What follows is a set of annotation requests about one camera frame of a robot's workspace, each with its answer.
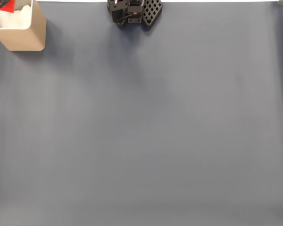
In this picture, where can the red cube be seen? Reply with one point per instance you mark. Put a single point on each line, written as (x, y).
(8, 9)

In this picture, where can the beige open box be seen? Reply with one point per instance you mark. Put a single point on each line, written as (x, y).
(26, 38)

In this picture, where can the white padding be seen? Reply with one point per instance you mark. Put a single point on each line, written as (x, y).
(16, 21)

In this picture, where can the dark grey table mat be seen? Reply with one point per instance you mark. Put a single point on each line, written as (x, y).
(132, 129)

